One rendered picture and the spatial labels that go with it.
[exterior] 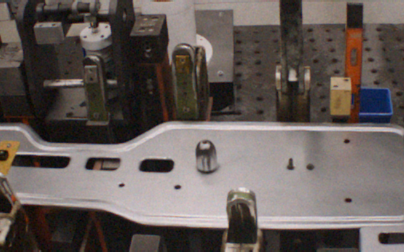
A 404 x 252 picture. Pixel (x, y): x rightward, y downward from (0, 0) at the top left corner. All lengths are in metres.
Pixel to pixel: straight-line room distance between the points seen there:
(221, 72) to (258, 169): 0.58
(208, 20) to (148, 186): 0.82
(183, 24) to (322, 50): 0.44
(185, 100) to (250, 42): 0.73
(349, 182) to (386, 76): 0.76
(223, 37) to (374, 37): 0.44
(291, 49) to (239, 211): 0.33
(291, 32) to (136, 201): 0.35
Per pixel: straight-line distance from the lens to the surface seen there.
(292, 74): 1.13
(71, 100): 1.31
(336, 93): 1.11
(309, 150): 1.09
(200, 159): 1.05
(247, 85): 1.73
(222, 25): 1.79
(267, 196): 1.02
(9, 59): 1.27
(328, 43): 1.89
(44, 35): 1.19
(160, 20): 1.20
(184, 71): 1.15
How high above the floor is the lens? 1.73
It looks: 39 degrees down
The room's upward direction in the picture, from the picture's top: 7 degrees counter-clockwise
